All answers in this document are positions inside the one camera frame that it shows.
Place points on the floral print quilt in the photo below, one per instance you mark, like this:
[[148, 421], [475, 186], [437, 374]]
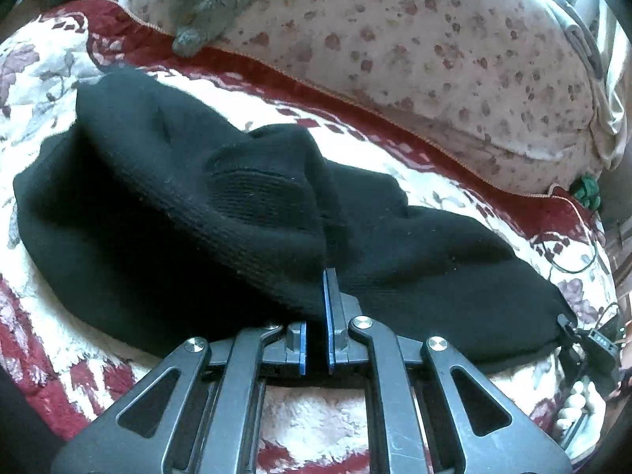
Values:
[[419, 59]]

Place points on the red and white floral blanket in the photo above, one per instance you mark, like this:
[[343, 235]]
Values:
[[49, 59]]

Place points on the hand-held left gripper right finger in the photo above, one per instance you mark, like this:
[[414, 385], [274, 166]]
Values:
[[327, 326]]

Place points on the person's right hand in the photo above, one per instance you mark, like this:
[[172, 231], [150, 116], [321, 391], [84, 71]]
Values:
[[580, 405]]

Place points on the green cloth item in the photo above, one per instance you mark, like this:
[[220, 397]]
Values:
[[586, 192]]

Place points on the black pants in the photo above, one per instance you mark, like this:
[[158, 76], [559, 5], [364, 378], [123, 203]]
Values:
[[197, 207]]

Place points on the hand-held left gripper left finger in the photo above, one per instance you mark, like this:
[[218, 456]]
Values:
[[302, 350]]

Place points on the grey-green fleece jacket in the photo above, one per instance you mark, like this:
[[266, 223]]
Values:
[[222, 5]]

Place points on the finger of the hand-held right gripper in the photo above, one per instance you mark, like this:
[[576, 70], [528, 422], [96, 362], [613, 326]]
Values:
[[567, 327]]

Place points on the cream cloth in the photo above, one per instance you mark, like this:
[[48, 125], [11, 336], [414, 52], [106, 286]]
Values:
[[600, 108]]

